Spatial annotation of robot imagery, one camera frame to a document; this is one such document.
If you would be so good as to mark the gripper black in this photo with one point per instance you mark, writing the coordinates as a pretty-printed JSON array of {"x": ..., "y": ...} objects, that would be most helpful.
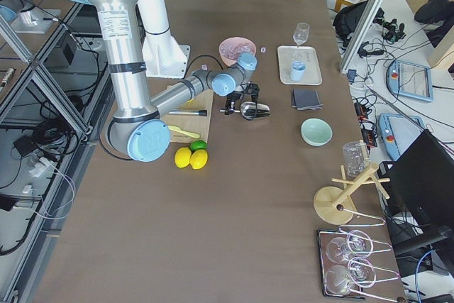
[{"x": 252, "y": 89}]

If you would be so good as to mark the metal ice scoop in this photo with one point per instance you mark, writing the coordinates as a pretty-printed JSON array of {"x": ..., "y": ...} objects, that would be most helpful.
[{"x": 250, "y": 110}]

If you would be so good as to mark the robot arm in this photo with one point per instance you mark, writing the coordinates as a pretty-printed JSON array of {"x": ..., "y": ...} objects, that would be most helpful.
[{"x": 137, "y": 38}]

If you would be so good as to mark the pink bowl of ice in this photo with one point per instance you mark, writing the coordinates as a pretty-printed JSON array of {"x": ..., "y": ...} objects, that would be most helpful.
[{"x": 230, "y": 49}]

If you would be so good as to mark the blue plastic cup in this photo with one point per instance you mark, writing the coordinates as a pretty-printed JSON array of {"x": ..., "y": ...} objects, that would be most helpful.
[{"x": 297, "y": 69}]

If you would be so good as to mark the steel muddler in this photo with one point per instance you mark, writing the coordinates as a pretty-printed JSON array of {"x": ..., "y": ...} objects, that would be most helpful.
[{"x": 182, "y": 112}]

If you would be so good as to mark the bamboo cutting board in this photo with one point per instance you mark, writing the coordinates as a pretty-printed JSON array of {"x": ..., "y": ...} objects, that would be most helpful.
[{"x": 194, "y": 123}]

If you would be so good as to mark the green lime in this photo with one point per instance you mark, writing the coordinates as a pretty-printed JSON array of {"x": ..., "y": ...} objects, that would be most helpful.
[{"x": 198, "y": 145}]

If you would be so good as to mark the yellow plastic knife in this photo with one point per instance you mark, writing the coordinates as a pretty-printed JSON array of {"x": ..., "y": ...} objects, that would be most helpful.
[{"x": 184, "y": 132}]

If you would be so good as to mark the yellow lemon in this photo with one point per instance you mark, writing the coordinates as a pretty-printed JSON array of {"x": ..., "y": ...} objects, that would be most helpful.
[
  {"x": 198, "y": 159},
  {"x": 182, "y": 157}
]

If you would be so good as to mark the cream serving tray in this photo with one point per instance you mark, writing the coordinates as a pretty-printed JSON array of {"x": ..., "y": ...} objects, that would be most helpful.
[{"x": 287, "y": 54}]

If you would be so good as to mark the green bowl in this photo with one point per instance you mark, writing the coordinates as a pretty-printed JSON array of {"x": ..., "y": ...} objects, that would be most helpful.
[{"x": 316, "y": 132}]

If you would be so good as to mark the clear wine glass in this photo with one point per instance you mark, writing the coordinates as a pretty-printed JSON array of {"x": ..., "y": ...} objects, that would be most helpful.
[{"x": 301, "y": 33}]

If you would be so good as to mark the glass on wooden stand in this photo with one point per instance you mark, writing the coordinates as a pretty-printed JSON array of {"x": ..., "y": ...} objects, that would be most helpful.
[{"x": 354, "y": 158}]

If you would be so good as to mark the wooden glass holder stand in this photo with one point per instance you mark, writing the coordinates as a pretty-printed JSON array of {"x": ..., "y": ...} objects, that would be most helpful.
[{"x": 334, "y": 205}]

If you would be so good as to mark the black bag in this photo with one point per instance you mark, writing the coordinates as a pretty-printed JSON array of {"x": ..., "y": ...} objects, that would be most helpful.
[{"x": 347, "y": 20}]

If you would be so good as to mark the blue teach pendant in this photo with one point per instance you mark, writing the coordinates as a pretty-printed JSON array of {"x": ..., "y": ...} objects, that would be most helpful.
[
  {"x": 411, "y": 80},
  {"x": 398, "y": 132}
]

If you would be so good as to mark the lying wine glass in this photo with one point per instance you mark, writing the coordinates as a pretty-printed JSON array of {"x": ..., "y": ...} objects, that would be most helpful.
[
  {"x": 349, "y": 245},
  {"x": 347, "y": 279}
]

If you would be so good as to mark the computer monitor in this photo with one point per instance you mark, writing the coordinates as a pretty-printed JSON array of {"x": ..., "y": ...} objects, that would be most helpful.
[{"x": 421, "y": 182}]

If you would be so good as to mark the aluminium frame post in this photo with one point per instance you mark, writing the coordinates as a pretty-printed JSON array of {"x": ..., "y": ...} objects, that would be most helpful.
[{"x": 359, "y": 34}]

